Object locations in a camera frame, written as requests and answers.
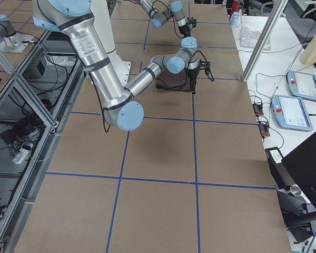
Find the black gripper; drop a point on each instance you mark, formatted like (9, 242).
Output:
(185, 30)
(192, 73)

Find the dark brown t-shirt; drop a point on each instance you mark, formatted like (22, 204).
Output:
(173, 82)

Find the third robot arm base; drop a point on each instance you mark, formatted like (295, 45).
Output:
(12, 41)

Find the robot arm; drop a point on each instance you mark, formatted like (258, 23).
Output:
(88, 26)
(160, 13)

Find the red cylinder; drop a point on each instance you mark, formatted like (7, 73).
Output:
(235, 6)

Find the clear plastic bag sheet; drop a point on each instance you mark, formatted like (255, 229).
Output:
(248, 38)

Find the grey usb hub left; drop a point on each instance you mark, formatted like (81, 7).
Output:
(258, 109)

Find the grey usb hub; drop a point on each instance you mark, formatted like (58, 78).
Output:
(258, 109)
(264, 129)

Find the grey usb hub right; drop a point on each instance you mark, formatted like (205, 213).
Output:
(264, 129)

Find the blue teach pendant near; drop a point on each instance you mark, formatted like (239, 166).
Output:
(290, 113)

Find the blue teach pendant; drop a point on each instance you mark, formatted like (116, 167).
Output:
(302, 84)
(290, 113)

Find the blue teach pendant far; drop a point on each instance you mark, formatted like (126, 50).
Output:
(302, 84)

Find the dark box with white label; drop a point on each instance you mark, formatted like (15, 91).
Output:
(282, 178)

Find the black monitor on stand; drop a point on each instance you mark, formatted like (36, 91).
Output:
(299, 216)

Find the aluminium frame post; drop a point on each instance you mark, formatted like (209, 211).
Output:
(271, 22)

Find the aluminium frame rack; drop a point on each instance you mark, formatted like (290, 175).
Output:
(38, 88)

